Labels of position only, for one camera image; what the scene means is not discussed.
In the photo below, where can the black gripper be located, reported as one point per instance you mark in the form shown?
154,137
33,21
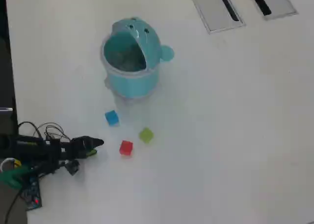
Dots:
73,149

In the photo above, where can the red lego block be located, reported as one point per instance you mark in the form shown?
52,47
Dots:
126,148

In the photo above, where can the blue lego block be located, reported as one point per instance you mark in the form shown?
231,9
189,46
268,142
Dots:
112,118

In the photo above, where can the green lego block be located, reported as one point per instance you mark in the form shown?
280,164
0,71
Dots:
146,135

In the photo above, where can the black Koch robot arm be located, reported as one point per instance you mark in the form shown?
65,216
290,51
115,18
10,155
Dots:
29,145

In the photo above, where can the teal whale-shaped bin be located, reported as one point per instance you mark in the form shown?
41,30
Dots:
132,84

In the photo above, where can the blue circuit board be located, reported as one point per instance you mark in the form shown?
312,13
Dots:
33,194

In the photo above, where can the small yellow connector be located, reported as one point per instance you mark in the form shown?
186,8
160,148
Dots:
17,163

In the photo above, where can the green table clamp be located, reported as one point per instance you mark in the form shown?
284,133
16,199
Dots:
12,176

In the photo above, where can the silver metal bar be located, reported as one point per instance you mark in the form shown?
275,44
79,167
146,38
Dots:
6,109

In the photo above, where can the black desk edge panel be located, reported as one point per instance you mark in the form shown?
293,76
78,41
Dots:
6,62

